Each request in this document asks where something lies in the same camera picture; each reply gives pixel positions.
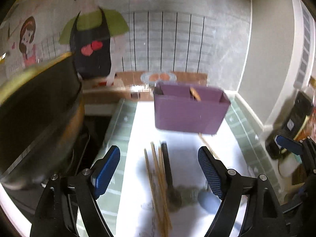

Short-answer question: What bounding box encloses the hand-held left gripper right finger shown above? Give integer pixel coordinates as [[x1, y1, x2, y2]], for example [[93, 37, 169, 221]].
[[197, 146, 288, 237]]

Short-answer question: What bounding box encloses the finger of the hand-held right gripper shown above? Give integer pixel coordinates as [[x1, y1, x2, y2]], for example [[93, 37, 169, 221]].
[[276, 135, 316, 176]]

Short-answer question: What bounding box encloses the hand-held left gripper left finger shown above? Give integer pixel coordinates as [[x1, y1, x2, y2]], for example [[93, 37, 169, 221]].
[[30, 145, 121, 237]]

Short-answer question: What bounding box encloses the blue plastic spoon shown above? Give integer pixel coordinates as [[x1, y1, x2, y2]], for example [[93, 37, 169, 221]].
[[197, 189, 223, 213]]

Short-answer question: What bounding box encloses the wooden chopstick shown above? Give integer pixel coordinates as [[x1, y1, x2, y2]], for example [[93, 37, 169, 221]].
[[150, 141, 172, 230], [190, 87, 201, 102], [158, 145, 169, 214], [144, 149, 165, 237], [198, 133, 220, 160]]

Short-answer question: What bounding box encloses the purple utensil holder box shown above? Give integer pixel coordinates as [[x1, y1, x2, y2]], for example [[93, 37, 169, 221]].
[[153, 83, 231, 136]]

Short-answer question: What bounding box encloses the black box with label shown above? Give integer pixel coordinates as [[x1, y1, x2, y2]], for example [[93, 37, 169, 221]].
[[265, 91, 314, 160]]

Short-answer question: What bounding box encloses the dark cooking pot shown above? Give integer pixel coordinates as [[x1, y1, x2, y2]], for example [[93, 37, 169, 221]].
[[0, 53, 86, 191]]

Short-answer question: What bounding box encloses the black handled spoon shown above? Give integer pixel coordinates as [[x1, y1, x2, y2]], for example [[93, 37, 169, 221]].
[[160, 141, 198, 211]]

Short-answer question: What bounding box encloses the white window frame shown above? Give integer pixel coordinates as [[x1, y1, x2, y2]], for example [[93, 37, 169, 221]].
[[288, 0, 316, 89]]

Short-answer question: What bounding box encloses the cartoon wall poster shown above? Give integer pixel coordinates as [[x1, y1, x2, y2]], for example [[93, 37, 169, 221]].
[[0, 0, 253, 97]]

